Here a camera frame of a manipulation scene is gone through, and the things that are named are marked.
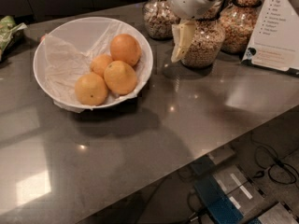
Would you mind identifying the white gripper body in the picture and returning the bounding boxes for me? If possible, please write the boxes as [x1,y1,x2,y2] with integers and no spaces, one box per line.
[166,0,219,21]

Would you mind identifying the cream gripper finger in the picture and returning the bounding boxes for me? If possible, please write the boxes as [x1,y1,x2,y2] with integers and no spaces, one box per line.
[171,20,195,63]

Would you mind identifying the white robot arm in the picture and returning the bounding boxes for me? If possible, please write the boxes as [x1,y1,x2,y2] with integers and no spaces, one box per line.
[166,0,224,63]

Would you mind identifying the top right orange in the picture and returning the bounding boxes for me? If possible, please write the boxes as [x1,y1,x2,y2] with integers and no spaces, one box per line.
[109,34,142,66]

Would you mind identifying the front right orange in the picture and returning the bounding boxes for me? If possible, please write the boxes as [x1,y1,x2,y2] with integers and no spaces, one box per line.
[104,61,137,95]

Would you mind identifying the small middle orange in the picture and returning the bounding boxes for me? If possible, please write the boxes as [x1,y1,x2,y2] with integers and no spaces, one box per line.
[90,54,113,77]

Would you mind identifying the front left orange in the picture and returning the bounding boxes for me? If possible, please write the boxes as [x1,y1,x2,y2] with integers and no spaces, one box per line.
[75,72,108,105]

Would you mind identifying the white bowl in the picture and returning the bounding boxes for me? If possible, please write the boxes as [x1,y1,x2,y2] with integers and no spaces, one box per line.
[33,16,154,110]

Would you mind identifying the left glass cereal jar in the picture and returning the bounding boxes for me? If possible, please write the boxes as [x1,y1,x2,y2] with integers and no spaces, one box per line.
[143,0,180,40]

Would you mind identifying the glass cereal jar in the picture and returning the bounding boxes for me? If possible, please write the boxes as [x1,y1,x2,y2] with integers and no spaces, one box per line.
[220,0,262,54]
[181,6,225,68]
[143,0,180,40]

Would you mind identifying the front glass cereal jar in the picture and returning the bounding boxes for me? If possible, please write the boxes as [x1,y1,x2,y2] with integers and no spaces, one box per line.
[181,6,225,68]

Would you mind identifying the right glass cereal jar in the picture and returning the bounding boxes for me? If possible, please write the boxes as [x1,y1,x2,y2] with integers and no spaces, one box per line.
[220,0,262,54]

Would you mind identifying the white allergen info sign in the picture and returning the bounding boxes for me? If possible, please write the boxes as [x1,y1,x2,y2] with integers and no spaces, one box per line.
[242,0,299,77]

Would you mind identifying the white paper liner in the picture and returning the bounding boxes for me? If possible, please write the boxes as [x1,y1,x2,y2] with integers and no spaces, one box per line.
[43,20,149,114]

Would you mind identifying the green snack packet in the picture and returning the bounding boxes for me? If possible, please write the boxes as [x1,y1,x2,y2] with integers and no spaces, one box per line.
[0,16,27,61]

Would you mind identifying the grey metal floor plates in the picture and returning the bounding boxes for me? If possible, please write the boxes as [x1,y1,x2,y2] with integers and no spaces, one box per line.
[207,144,299,224]

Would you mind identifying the blue box under table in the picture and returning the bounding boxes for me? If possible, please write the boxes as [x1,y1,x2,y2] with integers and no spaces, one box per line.
[190,155,263,224]

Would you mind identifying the black cable on floor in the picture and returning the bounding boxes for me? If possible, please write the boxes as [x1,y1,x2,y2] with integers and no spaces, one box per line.
[249,131,299,186]

